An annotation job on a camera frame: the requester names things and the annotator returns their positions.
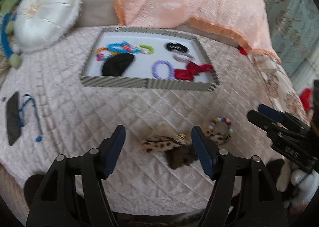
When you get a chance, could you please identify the multicolour pastel bead bracelet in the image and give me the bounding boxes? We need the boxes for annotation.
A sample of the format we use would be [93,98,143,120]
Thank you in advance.
[208,116,235,136]

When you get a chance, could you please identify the red fabric bow clip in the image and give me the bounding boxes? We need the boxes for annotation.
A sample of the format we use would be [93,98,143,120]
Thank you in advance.
[174,61,214,81]

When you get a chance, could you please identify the leopard print brown scrunchie bow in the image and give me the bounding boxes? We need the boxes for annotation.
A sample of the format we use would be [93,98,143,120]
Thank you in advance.
[141,129,231,170]

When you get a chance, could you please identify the lilac white braided bracelet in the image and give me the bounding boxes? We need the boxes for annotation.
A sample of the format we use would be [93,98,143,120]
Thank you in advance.
[172,52,195,62]

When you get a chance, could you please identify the black scrunchie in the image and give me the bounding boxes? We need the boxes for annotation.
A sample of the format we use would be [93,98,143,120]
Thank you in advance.
[165,42,188,53]

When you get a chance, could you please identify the purple beaded bracelet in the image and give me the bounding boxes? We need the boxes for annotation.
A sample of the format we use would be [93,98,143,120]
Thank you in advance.
[151,60,176,80]

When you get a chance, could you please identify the black velvet pouch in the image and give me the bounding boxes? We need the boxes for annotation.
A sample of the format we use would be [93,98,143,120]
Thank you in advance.
[102,53,135,76]

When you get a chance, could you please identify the rainbow beaded bracelet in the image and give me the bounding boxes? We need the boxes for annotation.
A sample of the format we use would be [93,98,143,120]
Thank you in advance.
[95,47,120,62]

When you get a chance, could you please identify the blue beaded bracelet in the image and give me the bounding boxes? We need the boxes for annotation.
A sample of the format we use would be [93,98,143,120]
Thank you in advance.
[107,41,136,54]

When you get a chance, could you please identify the quilted beige bedspread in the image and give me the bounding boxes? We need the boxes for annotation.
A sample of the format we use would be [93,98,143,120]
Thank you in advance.
[0,25,312,216]

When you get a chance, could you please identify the black smartphone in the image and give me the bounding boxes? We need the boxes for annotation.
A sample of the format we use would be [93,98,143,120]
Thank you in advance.
[6,91,21,146]

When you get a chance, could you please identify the striped white tray box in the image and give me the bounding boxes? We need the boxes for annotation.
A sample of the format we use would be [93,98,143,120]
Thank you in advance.
[80,27,219,91]

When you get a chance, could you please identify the round white satin cushion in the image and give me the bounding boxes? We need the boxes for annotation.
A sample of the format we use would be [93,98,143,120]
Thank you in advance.
[14,0,81,53]

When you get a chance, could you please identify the green blue plush toy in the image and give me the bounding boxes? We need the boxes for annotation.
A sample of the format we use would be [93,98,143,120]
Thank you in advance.
[1,0,22,69]

